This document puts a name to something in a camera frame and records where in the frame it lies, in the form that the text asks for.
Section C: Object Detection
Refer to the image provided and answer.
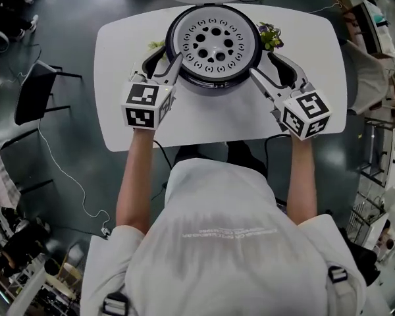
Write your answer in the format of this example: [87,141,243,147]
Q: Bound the white floor cable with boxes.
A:
[38,118,112,233]

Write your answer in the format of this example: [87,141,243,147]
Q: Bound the small purple flower plant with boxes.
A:
[257,21,284,53]

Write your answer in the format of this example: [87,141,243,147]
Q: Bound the wooden stool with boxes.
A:
[44,251,83,299]

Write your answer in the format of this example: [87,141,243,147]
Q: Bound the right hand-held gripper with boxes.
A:
[248,52,333,142]

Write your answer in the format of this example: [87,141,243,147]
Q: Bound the grey armchair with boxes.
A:
[344,39,394,117]

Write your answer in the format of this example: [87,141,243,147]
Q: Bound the person's right forearm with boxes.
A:
[284,133,319,225]

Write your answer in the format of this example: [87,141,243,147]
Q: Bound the person's left forearm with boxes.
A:
[115,126,156,235]

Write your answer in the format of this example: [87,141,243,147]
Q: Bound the dark rice cooker body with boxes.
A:
[164,2,263,90]

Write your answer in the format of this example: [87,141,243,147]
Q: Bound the black chair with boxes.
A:
[0,60,83,151]

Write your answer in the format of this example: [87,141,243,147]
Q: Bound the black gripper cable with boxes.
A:
[264,133,292,177]
[153,139,174,171]

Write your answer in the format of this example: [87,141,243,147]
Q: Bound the white steamer tray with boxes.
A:
[172,7,259,78]

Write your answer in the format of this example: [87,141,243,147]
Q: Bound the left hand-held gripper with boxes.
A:
[120,49,184,131]

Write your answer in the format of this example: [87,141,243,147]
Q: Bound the backpack strap buckle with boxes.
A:
[101,291,131,316]
[327,265,350,284]

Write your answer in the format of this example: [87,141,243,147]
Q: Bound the person's dark trousers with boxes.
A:
[174,142,267,177]

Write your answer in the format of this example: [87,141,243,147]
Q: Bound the person's white shirt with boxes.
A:
[80,158,392,316]

